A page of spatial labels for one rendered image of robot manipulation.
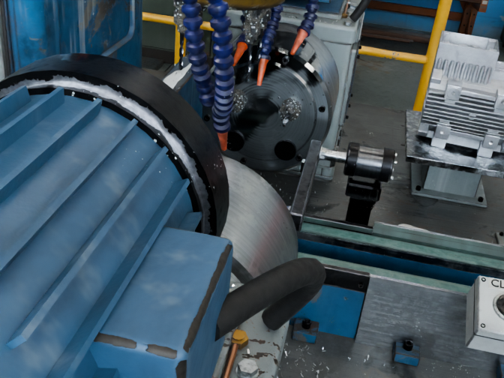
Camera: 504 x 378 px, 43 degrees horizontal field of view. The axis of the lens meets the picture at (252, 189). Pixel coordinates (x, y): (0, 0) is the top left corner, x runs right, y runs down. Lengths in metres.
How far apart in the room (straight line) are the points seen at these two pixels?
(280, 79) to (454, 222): 0.52
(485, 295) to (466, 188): 0.77
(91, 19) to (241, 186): 0.38
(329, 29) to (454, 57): 0.27
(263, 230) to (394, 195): 0.82
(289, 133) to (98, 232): 0.91
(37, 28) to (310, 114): 0.54
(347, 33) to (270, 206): 0.69
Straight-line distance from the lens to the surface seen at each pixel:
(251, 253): 0.64
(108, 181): 0.33
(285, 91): 1.15
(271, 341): 0.50
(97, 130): 0.36
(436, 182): 1.51
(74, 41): 0.92
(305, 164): 1.03
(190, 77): 1.02
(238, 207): 0.67
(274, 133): 1.19
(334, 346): 1.04
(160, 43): 4.42
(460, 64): 1.41
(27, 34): 0.82
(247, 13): 0.85
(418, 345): 1.05
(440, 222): 1.42
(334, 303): 1.02
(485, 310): 0.76
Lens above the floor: 1.50
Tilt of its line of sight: 30 degrees down
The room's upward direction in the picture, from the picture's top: 6 degrees clockwise
